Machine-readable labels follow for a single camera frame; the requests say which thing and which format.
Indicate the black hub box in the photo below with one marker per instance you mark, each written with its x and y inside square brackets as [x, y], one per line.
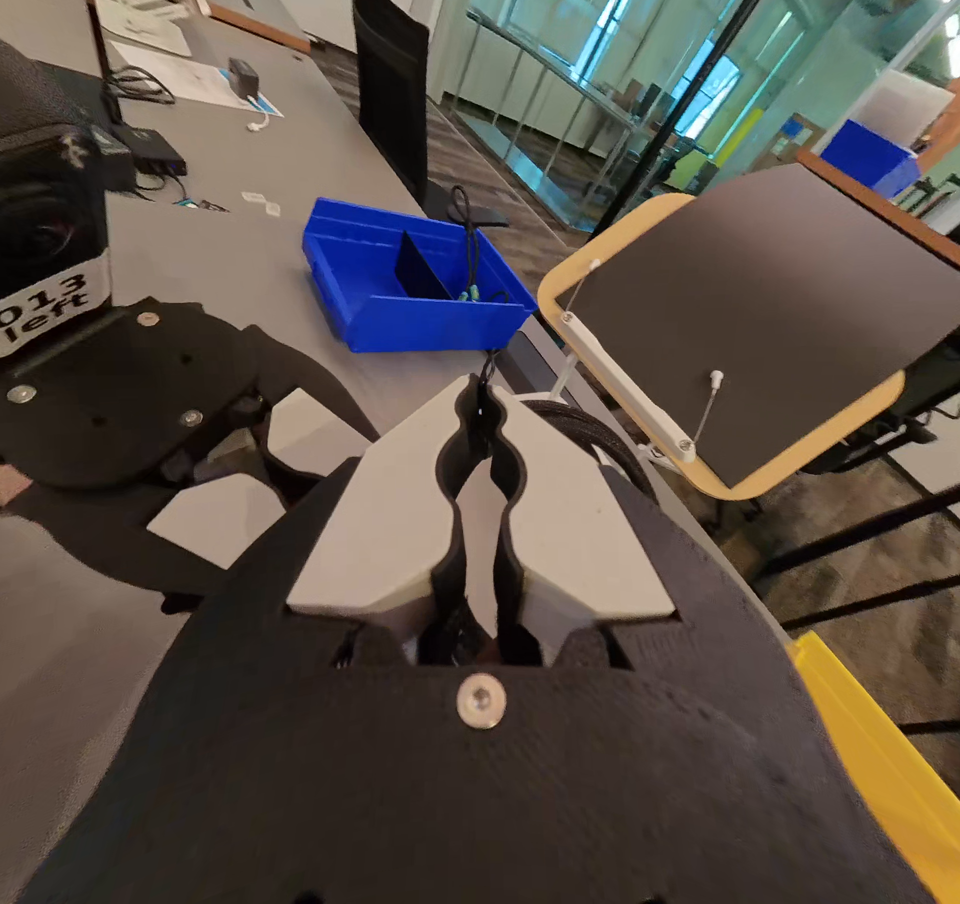
[150, 151]

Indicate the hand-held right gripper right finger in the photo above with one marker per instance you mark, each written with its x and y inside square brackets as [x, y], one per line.
[585, 544]

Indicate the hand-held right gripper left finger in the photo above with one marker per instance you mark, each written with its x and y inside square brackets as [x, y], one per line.
[375, 544]

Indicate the black office chair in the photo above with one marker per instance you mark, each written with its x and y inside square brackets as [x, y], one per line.
[390, 79]

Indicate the blue plastic bin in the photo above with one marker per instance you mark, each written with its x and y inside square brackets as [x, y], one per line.
[420, 327]
[870, 158]

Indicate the black panel on white stand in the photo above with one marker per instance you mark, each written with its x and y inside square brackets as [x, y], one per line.
[750, 304]

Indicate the glass railing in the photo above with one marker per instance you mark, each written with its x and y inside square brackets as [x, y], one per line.
[570, 94]

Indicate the black tripod legs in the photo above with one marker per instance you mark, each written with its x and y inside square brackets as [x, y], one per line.
[862, 531]

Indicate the black power adapter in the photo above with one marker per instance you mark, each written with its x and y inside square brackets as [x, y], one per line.
[244, 78]

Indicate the white paper sheet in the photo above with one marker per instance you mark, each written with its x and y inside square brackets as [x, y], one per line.
[187, 76]

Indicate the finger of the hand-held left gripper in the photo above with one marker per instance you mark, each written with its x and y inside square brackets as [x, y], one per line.
[315, 435]
[217, 522]

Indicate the yellow plastic bin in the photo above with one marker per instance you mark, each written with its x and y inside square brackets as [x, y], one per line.
[885, 769]

